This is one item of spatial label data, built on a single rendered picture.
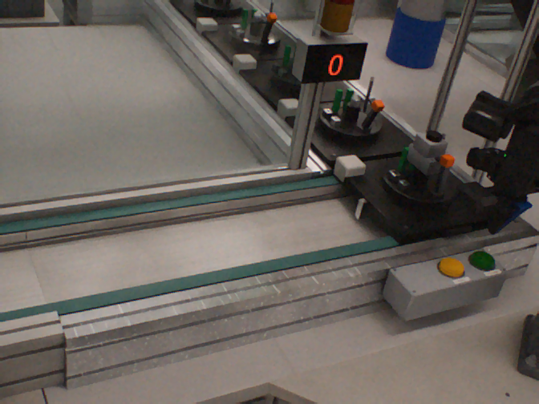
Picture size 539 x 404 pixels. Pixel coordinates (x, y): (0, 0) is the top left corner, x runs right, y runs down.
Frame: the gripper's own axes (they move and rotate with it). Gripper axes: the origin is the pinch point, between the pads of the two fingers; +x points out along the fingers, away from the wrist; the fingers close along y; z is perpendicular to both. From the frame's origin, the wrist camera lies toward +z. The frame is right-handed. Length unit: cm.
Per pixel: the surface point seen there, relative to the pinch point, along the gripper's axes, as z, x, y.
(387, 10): 136, 17, -82
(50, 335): 6, 10, 72
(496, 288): -3.8, 13.0, -1.6
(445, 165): 15.3, -0.6, -0.9
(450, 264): -0.1, 8.5, 7.5
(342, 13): 31.0, -23.8, 17.4
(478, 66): 91, 20, -86
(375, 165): 31.2, 8.7, 0.9
